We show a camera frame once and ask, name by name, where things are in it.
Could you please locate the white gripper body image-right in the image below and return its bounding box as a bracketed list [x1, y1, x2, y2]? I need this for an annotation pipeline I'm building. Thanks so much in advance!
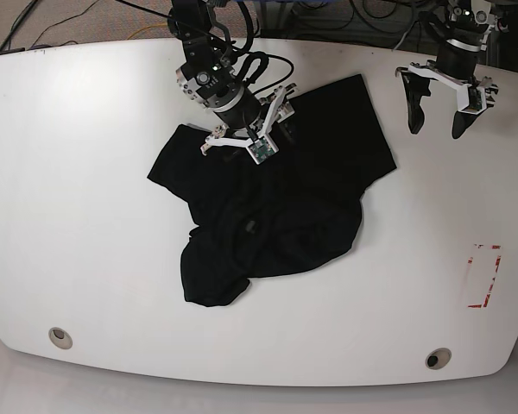
[395, 60, 499, 111]

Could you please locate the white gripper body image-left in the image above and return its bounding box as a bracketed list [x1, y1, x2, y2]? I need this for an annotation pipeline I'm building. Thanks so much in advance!
[200, 84, 297, 155]

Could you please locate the black t-shirt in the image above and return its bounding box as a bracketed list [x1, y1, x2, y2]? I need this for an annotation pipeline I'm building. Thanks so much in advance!
[148, 75, 396, 307]

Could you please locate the red tape rectangle marking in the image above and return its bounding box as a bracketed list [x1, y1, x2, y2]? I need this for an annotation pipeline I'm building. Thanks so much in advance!
[463, 244, 502, 310]

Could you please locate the wrist camera board image-right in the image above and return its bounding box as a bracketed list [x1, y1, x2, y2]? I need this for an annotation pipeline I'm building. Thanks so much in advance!
[467, 87, 483, 112]

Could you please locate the wrist camera board image-left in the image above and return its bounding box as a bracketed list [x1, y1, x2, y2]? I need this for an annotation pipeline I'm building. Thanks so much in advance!
[247, 137, 279, 165]

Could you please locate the white cable on floor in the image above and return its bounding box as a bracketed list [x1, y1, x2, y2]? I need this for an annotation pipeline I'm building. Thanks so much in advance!
[392, 21, 415, 51]

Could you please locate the yellow cable on floor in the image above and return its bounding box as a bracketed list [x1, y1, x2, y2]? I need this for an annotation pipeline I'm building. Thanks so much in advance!
[127, 23, 174, 41]

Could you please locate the right table cable grommet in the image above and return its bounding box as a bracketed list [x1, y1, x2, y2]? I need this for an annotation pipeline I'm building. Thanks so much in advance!
[425, 348, 452, 370]

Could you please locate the table cable grommet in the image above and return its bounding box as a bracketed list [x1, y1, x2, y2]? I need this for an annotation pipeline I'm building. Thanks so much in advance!
[48, 328, 73, 350]
[425, 348, 452, 370]

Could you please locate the black cable on floor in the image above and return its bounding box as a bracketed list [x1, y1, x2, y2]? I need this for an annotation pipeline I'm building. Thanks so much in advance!
[28, 0, 100, 48]

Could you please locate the left table cable grommet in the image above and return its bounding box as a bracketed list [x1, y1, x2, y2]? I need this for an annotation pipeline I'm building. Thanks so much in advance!
[48, 328, 73, 350]

